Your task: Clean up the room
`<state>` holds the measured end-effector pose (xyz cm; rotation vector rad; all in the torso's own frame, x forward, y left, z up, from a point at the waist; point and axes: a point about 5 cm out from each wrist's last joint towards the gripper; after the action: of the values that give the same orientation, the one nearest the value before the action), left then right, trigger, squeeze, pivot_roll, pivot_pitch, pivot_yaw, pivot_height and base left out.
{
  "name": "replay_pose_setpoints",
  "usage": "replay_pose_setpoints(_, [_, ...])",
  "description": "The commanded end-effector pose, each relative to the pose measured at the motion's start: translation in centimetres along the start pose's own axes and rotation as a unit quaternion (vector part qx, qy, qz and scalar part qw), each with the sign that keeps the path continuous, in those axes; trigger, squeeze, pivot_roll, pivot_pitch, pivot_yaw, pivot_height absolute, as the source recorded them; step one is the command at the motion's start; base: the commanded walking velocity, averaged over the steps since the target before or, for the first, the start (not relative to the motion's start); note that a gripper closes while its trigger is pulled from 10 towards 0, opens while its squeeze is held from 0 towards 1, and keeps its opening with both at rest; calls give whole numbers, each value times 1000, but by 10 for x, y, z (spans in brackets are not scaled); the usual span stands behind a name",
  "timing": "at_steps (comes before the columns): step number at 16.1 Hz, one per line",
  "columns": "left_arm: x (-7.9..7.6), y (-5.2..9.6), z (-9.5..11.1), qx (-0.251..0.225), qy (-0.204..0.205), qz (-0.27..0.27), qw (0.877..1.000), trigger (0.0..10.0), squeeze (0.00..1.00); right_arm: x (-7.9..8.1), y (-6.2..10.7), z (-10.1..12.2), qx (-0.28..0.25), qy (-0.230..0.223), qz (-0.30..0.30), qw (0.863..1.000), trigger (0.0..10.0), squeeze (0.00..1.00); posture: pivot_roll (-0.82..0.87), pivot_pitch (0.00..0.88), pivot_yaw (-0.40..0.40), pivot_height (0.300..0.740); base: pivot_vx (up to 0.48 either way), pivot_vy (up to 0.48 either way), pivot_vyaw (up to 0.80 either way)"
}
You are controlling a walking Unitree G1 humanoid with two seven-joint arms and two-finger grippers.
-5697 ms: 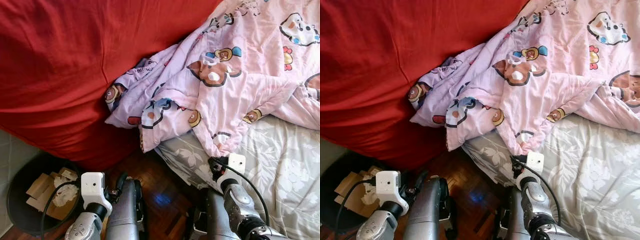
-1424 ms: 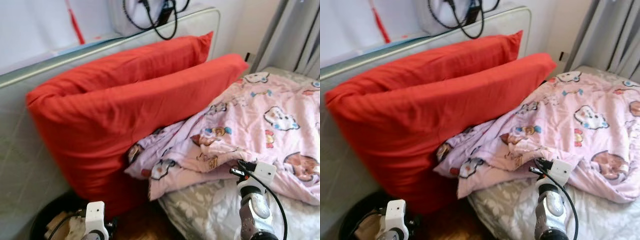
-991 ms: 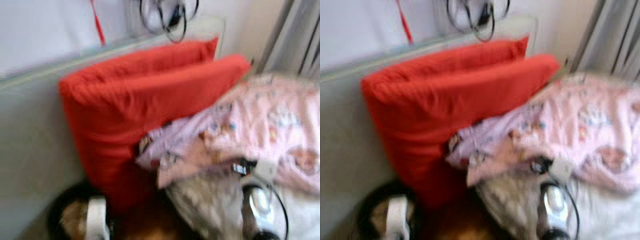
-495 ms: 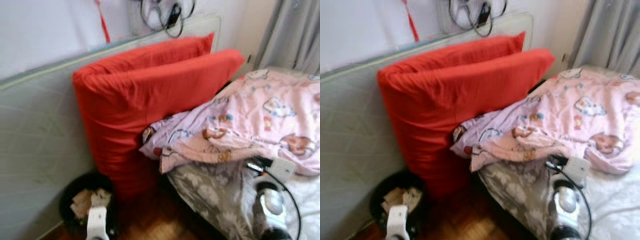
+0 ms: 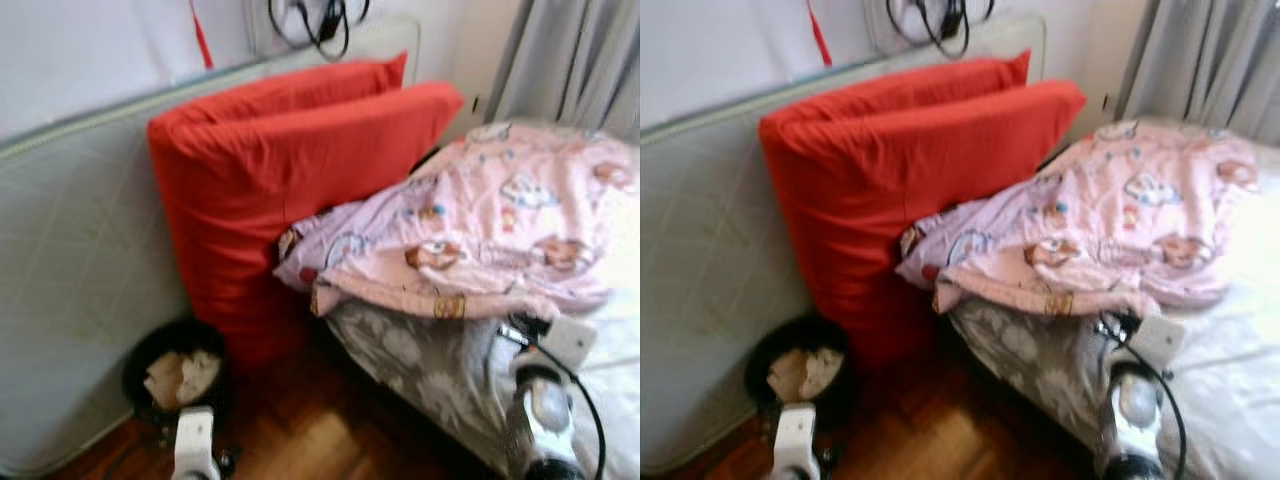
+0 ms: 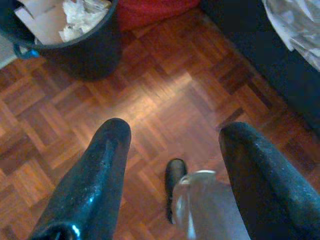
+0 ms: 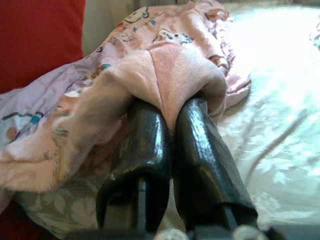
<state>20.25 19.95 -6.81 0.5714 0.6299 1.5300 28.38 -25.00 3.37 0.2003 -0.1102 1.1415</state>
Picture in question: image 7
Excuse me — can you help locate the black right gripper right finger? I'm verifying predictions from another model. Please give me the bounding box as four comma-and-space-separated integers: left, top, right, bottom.
173, 98, 258, 231

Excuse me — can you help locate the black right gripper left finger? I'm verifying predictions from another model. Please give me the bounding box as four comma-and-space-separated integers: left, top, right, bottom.
95, 101, 172, 231

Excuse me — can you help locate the pink cartoon print blanket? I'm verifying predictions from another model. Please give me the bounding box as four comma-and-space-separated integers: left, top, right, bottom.
0, 0, 252, 193

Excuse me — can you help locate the beige floral bed sheet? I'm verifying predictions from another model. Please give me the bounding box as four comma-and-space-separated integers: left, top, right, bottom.
14, 4, 320, 240

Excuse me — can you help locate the large red cushion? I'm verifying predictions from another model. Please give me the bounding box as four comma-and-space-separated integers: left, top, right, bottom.
0, 0, 87, 240

